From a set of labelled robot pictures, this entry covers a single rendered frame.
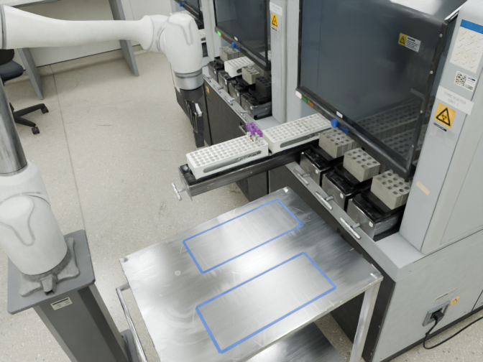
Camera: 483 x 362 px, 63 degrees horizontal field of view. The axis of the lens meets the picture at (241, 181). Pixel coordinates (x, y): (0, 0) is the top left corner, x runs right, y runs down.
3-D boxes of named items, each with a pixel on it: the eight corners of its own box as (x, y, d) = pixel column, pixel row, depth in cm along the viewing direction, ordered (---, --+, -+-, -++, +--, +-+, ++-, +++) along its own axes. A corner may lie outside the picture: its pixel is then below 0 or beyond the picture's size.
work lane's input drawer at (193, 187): (327, 132, 175) (328, 115, 169) (346, 148, 165) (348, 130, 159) (169, 184, 154) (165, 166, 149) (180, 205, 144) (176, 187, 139)
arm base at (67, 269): (20, 308, 119) (12, 298, 115) (19, 257, 135) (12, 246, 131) (82, 285, 124) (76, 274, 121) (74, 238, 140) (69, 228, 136)
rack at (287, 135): (323, 123, 168) (324, 110, 164) (337, 134, 161) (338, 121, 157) (261, 144, 160) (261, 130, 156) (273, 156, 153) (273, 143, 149)
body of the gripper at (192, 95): (205, 87, 124) (209, 113, 130) (197, 77, 130) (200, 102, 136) (183, 93, 122) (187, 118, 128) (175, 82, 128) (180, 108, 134)
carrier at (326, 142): (341, 159, 146) (342, 145, 142) (336, 160, 145) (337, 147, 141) (323, 144, 154) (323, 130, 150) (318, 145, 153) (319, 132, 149)
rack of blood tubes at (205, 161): (257, 144, 159) (256, 131, 155) (269, 157, 152) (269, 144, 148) (187, 167, 151) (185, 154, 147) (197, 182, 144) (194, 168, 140)
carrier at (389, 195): (398, 209, 124) (402, 195, 120) (393, 211, 123) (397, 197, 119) (374, 188, 132) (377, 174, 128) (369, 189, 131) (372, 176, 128)
